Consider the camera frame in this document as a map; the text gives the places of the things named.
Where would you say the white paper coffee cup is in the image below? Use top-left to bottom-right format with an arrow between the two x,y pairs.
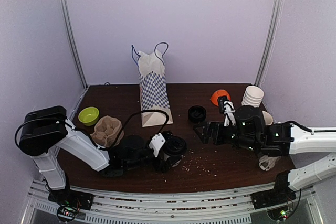
164,154 -> 184,169

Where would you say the right aluminium frame post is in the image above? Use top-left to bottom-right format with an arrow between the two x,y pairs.
255,0 -> 284,88

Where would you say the green plastic bowl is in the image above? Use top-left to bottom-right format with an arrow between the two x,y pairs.
78,106 -> 99,126

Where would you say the black plastic cup lid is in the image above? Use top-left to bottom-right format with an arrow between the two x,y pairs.
163,136 -> 187,156

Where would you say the aluminium frame post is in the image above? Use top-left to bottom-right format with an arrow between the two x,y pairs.
255,0 -> 284,88
60,0 -> 88,89

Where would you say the orange plastic bowl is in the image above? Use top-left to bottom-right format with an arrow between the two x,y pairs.
211,89 -> 231,106

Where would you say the left aluminium frame post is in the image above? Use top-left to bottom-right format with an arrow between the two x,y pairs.
60,0 -> 88,89

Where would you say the metal front rail base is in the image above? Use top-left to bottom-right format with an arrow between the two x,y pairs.
26,178 -> 323,224

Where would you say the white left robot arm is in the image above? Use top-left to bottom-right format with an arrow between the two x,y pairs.
14,105 -> 168,205

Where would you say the cardboard cup carrier stack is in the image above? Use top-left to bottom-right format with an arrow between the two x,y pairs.
90,116 -> 124,147

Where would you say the white paper cup stack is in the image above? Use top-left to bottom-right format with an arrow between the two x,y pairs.
241,86 -> 264,108

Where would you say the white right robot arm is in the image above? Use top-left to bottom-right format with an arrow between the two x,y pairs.
193,96 -> 335,204

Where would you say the black cup lid stack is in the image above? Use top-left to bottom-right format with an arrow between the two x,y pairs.
188,105 -> 206,123

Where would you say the ceramic mug with coral print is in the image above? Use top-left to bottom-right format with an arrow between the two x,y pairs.
262,111 -> 274,126

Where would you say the blue checkered paper bag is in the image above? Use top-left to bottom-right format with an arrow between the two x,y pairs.
131,42 -> 173,127

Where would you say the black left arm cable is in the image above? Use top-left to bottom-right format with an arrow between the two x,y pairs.
110,110 -> 171,148

